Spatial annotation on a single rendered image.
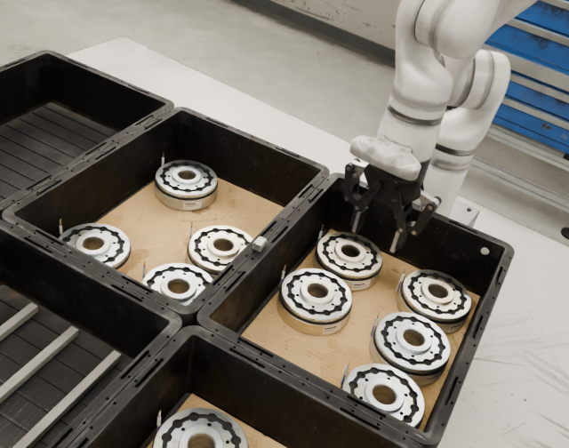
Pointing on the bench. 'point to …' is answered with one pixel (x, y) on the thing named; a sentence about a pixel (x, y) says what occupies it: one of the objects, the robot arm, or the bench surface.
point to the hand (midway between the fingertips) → (377, 231)
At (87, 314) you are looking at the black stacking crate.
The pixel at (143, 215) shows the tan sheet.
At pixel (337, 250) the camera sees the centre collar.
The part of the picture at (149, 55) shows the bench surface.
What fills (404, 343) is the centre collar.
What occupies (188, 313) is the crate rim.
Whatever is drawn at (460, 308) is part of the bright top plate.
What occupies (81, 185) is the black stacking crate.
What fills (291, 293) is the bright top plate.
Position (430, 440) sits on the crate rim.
